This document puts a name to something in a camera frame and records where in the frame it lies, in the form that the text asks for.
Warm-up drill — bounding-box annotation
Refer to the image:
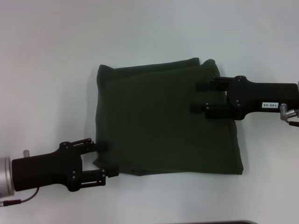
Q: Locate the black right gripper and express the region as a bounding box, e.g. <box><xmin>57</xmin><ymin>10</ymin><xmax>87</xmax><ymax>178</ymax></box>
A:
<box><xmin>190</xmin><ymin>75</ymin><xmax>299</xmax><ymax>121</ymax></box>

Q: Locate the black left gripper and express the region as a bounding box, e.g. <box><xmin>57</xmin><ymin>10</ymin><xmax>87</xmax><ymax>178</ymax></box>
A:
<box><xmin>10</xmin><ymin>137</ymin><xmax>120</xmax><ymax>193</ymax></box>

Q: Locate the dark green T-shirt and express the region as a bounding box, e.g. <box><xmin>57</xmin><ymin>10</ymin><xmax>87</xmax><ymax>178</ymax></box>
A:
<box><xmin>92</xmin><ymin>57</ymin><xmax>245</xmax><ymax>176</ymax></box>

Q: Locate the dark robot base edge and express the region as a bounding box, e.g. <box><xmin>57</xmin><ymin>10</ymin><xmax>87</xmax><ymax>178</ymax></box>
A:
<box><xmin>161</xmin><ymin>219</ymin><xmax>257</xmax><ymax>224</ymax></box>

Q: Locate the dark left arm cable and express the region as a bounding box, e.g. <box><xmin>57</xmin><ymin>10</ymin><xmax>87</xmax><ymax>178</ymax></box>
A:
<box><xmin>0</xmin><ymin>186</ymin><xmax>41</xmax><ymax>208</ymax></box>

